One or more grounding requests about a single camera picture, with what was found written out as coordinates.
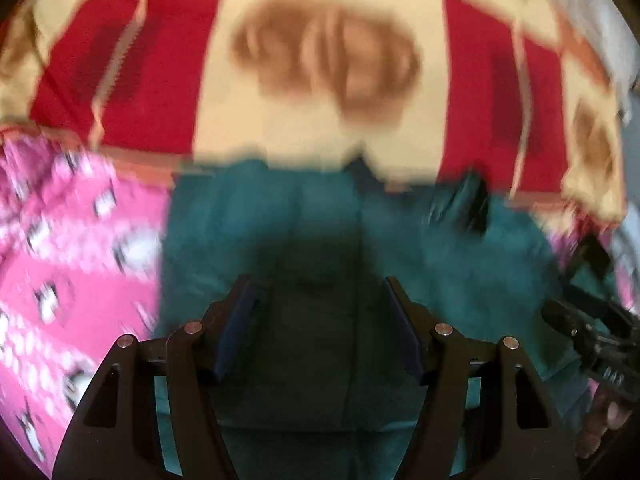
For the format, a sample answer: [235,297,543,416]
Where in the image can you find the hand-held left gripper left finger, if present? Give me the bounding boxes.
[52,274,262,480]

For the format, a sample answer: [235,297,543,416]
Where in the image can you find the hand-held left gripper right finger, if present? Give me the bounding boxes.
[384,276,581,480]

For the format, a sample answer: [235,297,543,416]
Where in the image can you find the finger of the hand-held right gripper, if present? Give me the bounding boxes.
[542,298,589,347]

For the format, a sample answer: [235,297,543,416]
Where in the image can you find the dark teal padded jacket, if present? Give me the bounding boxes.
[154,157,623,480]

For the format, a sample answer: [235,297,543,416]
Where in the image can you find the person's right hand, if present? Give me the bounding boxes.
[574,389,637,461]

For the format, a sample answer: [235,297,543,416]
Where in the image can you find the pink penguin print blanket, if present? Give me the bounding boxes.
[0,130,176,466]

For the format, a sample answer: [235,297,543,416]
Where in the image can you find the red checked rose print pillow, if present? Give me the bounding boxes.
[0,0,629,225]

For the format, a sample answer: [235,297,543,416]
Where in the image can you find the white embossed cloth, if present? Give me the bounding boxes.
[545,0,640,126]

